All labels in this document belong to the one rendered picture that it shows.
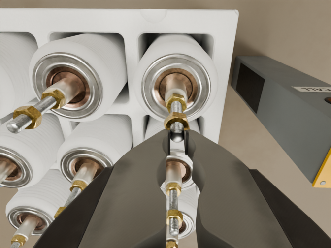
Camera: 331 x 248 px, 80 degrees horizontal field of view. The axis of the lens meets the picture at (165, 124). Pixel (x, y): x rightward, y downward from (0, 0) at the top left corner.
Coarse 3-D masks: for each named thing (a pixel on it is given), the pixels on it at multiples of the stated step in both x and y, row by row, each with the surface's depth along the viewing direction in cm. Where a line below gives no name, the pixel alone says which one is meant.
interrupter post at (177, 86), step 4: (172, 80) 21; (176, 80) 21; (168, 84) 21; (172, 84) 20; (176, 84) 20; (180, 84) 20; (184, 84) 21; (168, 88) 20; (172, 88) 19; (176, 88) 19; (180, 88) 19; (184, 88) 20; (168, 92) 19; (172, 92) 19; (176, 92) 19; (180, 92) 19; (184, 92) 19; (168, 96) 19; (184, 96) 19
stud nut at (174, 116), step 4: (172, 112) 15; (176, 112) 15; (168, 116) 15; (172, 116) 14; (176, 116) 14; (180, 116) 14; (184, 116) 14; (168, 120) 14; (172, 120) 14; (176, 120) 14; (180, 120) 14; (184, 120) 14; (164, 124) 14; (168, 124) 14; (184, 124) 14; (188, 124) 14; (168, 128) 15; (184, 128) 14; (188, 128) 14
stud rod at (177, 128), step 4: (172, 104) 17; (176, 104) 17; (180, 104) 17; (172, 108) 17; (176, 108) 16; (180, 108) 16; (180, 112) 16; (172, 124) 14; (176, 124) 14; (180, 124) 14; (172, 128) 14; (176, 128) 13; (180, 128) 14; (172, 132) 13; (176, 132) 13; (180, 132) 13; (172, 136) 13; (176, 136) 13; (180, 136) 13; (172, 140) 13; (176, 140) 13; (180, 140) 13
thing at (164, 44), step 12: (168, 36) 25; (180, 36) 25; (156, 48) 20; (168, 48) 20; (180, 48) 20; (192, 48) 20; (144, 60) 21; (204, 60) 20; (144, 72) 21; (216, 72) 21; (216, 84) 22; (144, 108) 23; (204, 108) 23
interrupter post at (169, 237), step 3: (168, 225) 32; (168, 228) 32; (168, 231) 31; (168, 234) 31; (168, 237) 30; (171, 237) 30; (174, 237) 30; (177, 237) 31; (168, 240) 30; (171, 240) 30; (174, 240) 30; (177, 240) 30; (177, 243) 31
